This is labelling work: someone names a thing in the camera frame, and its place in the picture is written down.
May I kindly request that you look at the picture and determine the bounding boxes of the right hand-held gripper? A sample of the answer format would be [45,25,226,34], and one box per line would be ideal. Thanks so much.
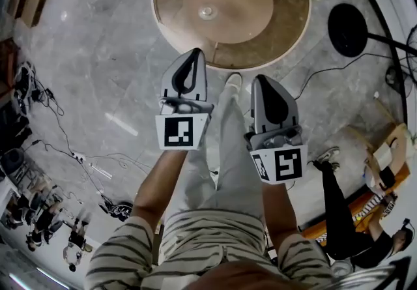
[244,74,309,183]

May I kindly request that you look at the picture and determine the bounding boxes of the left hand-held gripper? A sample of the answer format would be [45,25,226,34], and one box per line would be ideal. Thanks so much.
[155,48,215,152]

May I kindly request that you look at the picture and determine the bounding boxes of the person's left forearm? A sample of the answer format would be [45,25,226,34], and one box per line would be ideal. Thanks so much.
[132,149,193,229]

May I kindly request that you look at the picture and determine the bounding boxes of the person's right forearm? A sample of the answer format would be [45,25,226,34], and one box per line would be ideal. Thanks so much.
[261,179,302,244]

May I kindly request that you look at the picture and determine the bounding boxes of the person's right white shoe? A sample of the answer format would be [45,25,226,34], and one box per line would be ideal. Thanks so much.
[224,72,242,99]

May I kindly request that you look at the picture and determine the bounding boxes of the person's grey trousers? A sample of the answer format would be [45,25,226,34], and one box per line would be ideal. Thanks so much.
[169,86,265,218]

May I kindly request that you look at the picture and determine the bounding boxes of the small white box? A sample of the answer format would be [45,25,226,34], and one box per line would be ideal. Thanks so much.
[371,143,392,169]

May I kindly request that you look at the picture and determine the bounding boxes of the small black round device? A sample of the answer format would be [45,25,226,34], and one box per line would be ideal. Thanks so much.
[386,65,407,87]

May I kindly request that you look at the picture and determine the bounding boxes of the orange wooden bench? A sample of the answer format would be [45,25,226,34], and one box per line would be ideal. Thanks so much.
[299,164,411,247]

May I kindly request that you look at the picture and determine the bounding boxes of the light wooden chair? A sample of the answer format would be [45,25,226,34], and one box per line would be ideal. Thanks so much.
[345,99,411,192]

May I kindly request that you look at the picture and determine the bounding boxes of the black white striped cushion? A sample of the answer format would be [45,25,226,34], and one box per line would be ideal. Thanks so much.
[350,196,387,220]

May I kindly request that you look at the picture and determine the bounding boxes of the person's striped beige shirt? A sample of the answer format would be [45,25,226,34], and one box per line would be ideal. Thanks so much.
[84,209,333,290]

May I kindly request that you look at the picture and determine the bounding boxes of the grey white handheld device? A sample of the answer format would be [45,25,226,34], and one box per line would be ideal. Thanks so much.
[12,60,36,100]

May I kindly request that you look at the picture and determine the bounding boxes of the brown wooden cabinet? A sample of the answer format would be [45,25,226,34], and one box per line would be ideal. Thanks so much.
[0,37,23,94]

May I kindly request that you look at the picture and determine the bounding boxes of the black fan power cable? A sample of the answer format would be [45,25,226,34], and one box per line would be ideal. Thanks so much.
[293,52,392,100]

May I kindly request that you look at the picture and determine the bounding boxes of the black pedestal fan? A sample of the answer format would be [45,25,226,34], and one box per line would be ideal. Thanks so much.
[327,3,417,87]

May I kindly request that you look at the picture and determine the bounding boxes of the thin black floor cable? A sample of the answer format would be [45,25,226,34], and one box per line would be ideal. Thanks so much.
[31,70,79,158]

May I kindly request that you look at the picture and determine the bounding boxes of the black camera equipment pile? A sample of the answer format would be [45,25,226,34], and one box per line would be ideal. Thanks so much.
[0,99,33,152]

